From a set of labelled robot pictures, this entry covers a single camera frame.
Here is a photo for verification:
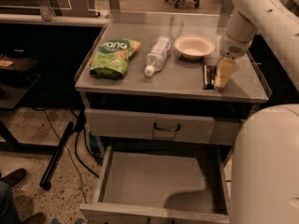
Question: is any yellow taped gripper finger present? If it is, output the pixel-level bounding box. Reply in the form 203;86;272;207
214;57;235;91

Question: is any black floor cable left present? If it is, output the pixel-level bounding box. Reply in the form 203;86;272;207
31;105;104;203

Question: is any closed top drawer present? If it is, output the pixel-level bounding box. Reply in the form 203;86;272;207
85;108;242;146

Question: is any grey metal drawer cabinet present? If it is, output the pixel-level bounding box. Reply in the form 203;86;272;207
74;10;273;224

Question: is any black rxbar chocolate bar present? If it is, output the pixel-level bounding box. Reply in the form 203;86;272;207
203;64;217;90

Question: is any blue jeans leg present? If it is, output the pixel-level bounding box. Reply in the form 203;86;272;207
0;181;21;224

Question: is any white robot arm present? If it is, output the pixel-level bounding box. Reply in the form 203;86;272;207
217;0;299;224

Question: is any black metal stand leg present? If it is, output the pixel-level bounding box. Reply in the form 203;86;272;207
39;121;74;190

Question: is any white counter ledge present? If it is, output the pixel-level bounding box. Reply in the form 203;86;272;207
0;14;107;27

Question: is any green snack bag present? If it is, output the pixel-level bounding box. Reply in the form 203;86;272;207
90;38;141;80

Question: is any open middle drawer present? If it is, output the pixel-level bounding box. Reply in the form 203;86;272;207
80;146;230;224

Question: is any dark side table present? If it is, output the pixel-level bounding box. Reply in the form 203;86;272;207
0;53;41;149

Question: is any clear plastic water bottle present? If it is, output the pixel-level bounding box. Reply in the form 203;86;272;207
144;36;173;77

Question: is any white paper bowl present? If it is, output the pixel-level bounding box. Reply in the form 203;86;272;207
175;35;216;61

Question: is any black drawer handle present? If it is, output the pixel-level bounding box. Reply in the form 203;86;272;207
153;122;181;133

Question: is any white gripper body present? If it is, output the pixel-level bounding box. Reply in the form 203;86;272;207
220;32;253;59

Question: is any brown shoe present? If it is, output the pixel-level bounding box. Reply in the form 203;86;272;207
0;168;28;189
21;212;47;224

